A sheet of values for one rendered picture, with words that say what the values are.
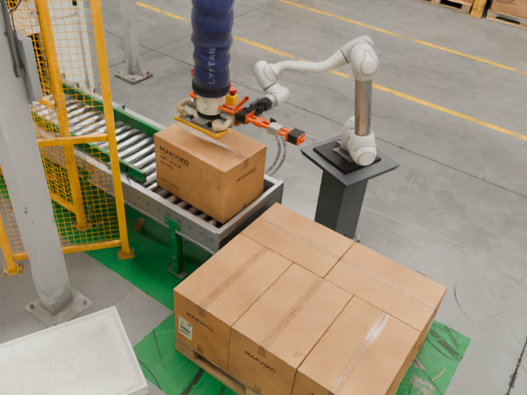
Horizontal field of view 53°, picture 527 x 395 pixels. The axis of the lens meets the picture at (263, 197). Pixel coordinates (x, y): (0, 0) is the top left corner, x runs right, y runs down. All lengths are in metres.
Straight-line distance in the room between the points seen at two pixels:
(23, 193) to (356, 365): 1.89
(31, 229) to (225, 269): 1.08
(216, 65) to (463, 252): 2.44
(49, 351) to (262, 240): 1.52
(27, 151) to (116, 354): 1.22
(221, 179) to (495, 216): 2.62
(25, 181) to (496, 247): 3.42
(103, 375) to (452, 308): 2.55
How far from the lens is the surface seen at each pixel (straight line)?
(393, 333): 2.88
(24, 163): 2.88
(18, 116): 2.76
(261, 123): 2.99
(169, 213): 3.38
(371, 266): 3.18
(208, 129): 3.13
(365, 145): 3.33
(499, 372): 3.69
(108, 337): 2.16
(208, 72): 3.02
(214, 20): 2.89
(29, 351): 2.19
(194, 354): 3.23
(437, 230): 4.47
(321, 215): 3.96
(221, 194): 3.16
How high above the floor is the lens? 2.72
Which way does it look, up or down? 38 degrees down
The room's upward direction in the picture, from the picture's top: 5 degrees clockwise
